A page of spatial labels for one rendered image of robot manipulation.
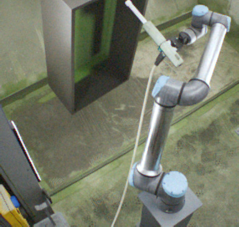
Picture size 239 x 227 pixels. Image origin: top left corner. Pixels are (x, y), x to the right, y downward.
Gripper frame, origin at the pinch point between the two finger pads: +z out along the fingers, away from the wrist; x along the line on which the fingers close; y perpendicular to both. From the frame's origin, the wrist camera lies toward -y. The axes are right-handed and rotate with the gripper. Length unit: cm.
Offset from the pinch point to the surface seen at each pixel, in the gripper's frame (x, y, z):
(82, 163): -15, 138, 42
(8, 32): 129, 133, 29
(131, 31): 38, 53, -27
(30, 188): -12, 73, 96
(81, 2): 44, -11, 27
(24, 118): 56, 168, 56
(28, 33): 119, 137, 11
